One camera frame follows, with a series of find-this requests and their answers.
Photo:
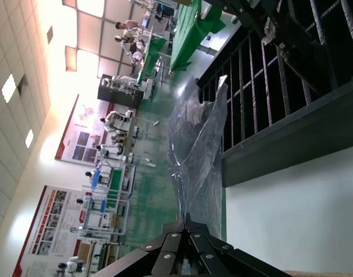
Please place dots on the black slotted divider container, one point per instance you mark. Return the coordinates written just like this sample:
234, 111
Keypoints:
280, 150

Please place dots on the black cabinet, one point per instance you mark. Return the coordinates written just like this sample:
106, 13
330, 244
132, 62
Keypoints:
118, 99

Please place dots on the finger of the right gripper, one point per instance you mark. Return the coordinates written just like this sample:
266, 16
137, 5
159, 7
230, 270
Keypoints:
264, 8

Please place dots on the white tube frame workbench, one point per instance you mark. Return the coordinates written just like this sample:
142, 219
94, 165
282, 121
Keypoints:
107, 243

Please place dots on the white rack with blue tray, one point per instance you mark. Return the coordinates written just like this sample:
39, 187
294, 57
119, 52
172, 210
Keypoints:
117, 177

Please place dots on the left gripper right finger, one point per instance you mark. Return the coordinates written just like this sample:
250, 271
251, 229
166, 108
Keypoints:
211, 251

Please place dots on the white humanoid robot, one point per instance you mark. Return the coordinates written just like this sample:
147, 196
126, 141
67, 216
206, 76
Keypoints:
83, 203
92, 179
127, 36
79, 231
112, 118
73, 265
107, 151
118, 80

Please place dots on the ceiling light panel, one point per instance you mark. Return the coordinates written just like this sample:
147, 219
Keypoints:
29, 138
8, 88

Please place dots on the white shelf rack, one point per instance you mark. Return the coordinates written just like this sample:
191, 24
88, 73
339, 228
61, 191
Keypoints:
102, 207

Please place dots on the small desk monitor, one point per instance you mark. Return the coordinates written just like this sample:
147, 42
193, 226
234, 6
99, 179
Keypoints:
145, 22

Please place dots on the person in pink shirt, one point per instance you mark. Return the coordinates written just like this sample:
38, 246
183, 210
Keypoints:
127, 24

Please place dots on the grey antistatic bag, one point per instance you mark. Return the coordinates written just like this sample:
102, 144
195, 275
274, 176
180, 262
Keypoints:
199, 150

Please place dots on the wall poster with photo row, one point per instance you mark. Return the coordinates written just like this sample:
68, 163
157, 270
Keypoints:
49, 225

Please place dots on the white table with pole legs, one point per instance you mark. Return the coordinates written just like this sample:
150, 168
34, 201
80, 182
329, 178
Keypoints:
147, 120

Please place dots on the large workbench cardboard box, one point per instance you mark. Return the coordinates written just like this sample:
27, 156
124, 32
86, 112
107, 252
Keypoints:
85, 250

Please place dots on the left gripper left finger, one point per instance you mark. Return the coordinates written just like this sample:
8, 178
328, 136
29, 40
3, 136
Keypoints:
164, 251

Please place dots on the small green cloth table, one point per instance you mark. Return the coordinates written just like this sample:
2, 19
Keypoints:
151, 49

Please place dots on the dark ceiling vent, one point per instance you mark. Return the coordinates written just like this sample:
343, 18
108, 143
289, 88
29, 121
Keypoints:
50, 34
23, 85

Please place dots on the large green cloth table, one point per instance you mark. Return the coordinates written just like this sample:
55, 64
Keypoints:
187, 34

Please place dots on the wall poster with four photos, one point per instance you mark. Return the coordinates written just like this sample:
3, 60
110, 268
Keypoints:
78, 144

